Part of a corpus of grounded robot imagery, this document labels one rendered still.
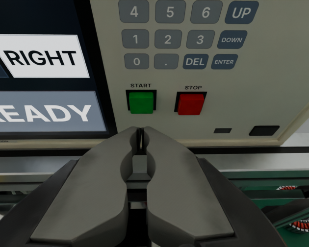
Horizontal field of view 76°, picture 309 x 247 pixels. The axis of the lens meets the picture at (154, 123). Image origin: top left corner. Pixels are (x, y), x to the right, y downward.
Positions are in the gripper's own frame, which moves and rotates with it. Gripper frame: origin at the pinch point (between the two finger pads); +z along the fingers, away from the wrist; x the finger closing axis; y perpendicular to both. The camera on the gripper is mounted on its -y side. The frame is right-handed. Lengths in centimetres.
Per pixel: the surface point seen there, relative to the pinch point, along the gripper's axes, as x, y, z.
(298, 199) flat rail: 19.5, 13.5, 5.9
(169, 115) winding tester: 2.3, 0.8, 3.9
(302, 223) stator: 37, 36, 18
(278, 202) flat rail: 17.6, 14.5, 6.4
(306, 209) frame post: 21.2, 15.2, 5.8
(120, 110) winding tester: -1.7, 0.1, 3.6
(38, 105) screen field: -8.0, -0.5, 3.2
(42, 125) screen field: -8.8, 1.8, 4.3
